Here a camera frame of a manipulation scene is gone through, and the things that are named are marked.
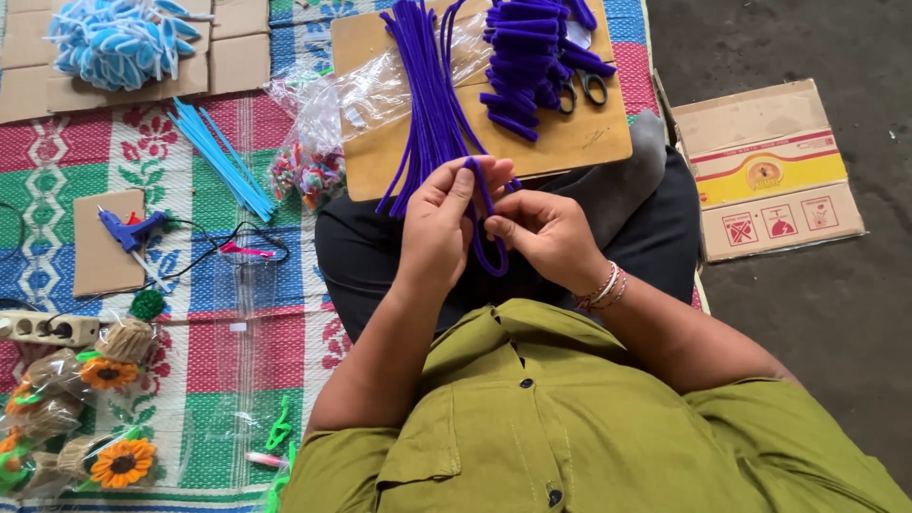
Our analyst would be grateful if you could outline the person's right hand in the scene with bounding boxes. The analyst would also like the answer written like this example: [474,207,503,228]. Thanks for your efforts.
[484,189,608,295]

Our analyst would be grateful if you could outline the person's left hand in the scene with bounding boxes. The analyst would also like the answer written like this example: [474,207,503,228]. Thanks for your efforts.
[398,155,516,295]

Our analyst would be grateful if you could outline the looped purple pipe cleaner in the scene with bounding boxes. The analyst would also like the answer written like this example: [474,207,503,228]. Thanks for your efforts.
[462,156,524,278]

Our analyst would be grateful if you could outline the bundle of straight purple stems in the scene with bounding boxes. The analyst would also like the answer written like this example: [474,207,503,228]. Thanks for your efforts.
[375,0,494,219]

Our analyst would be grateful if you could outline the black trousers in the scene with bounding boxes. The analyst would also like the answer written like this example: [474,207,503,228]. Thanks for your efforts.
[314,146,702,344]

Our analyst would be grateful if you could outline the clear plastic bag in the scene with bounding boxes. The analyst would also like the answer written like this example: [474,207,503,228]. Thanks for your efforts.
[335,13,494,138]

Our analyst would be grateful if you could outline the wooden board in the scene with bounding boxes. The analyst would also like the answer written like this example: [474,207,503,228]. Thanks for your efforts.
[330,0,634,203]

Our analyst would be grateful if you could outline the pile of folded purple pieces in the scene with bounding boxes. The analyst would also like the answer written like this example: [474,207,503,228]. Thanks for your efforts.
[479,0,618,143]

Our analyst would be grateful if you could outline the plastic bag of colourful bits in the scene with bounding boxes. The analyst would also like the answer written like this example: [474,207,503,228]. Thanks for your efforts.
[262,70,348,212]

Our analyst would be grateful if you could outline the grey sock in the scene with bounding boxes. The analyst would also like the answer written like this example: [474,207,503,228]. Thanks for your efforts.
[541,109,668,250]

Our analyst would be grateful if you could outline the pink clip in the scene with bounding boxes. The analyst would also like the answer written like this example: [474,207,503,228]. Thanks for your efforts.
[218,240,276,260]

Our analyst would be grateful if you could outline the bundle of light blue stems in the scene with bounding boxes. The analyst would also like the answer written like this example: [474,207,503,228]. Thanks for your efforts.
[168,97,276,224]

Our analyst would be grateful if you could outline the flattened brown cardboard sheet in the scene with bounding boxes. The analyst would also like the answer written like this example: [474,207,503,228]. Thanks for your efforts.
[0,0,272,125]

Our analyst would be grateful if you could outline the long clear plastic sleeve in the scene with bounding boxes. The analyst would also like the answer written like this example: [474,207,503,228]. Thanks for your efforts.
[205,255,309,444]

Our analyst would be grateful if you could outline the olive green shirt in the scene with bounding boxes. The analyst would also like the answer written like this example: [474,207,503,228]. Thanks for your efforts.
[279,298,912,513]

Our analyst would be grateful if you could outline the bent green pipe cleaner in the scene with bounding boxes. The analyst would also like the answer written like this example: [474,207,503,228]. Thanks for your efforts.
[261,442,298,513]
[264,395,295,452]

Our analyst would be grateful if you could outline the flattened printed cardboard box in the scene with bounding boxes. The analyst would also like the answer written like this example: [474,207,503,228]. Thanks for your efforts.
[653,68,868,264]

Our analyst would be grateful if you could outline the blue hot glue gun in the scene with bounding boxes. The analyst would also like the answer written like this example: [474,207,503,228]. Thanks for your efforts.
[97,206,173,294]

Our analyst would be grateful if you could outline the green pompom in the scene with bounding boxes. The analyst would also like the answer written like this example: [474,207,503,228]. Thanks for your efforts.
[129,288,167,322]

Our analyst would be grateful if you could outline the small brown cardboard piece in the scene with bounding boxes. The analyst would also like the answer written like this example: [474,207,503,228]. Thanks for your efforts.
[72,188,148,299]

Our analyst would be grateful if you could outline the pile of light blue petals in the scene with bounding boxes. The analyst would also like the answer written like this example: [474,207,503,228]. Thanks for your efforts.
[43,0,215,93]

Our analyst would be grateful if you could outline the colourful woven floor mat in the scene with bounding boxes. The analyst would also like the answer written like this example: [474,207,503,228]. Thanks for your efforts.
[0,0,713,513]

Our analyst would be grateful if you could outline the wrapped sunflower jute pot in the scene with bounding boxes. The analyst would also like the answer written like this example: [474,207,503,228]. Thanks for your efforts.
[28,426,159,494]
[74,317,156,392]
[0,348,90,444]

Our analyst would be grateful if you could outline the beige power strip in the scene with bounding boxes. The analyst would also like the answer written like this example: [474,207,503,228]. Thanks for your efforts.
[0,309,101,349]

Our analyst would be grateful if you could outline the black handled scissors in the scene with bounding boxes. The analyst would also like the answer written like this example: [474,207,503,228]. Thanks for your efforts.
[557,67,609,115]

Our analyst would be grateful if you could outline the red and white wrist bracelets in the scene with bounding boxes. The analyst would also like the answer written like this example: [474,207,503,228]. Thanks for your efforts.
[574,261,629,312]

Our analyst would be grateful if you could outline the black glue gun cable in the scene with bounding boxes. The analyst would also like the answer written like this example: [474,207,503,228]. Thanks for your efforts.
[43,217,291,336]

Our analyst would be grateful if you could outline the thin black cable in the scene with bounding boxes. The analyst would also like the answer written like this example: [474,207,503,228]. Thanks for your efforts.
[0,201,27,262]

